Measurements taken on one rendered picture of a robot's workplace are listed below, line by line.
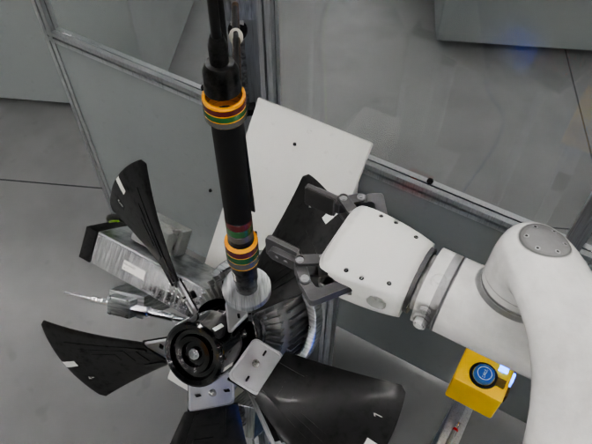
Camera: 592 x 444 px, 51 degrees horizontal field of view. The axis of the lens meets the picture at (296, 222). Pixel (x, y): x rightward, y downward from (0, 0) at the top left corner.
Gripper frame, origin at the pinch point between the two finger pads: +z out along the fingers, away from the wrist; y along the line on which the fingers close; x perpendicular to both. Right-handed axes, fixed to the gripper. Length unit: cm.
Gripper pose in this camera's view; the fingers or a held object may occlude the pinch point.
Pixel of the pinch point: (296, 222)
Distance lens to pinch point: 70.0
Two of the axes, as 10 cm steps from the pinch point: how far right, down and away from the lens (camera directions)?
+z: -8.6, -4.1, 3.1
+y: 5.1, -6.8, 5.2
